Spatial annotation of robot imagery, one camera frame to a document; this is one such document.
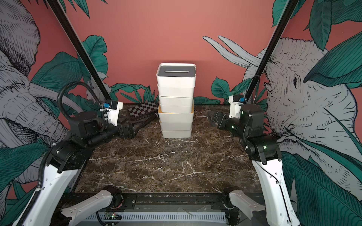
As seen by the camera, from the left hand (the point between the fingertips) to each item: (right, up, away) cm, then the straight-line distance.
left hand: (136, 118), depth 59 cm
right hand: (+34, +3, +2) cm, 34 cm away
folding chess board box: (-14, +6, +53) cm, 55 cm away
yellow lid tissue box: (+9, -5, +31) cm, 33 cm away
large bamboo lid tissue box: (+15, 0, +23) cm, 28 cm away
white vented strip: (+16, -51, +11) cm, 55 cm away
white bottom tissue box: (+15, -11, +38) cm, 42 cm away
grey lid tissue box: (+16, +5, +17) cm, 23 cm away
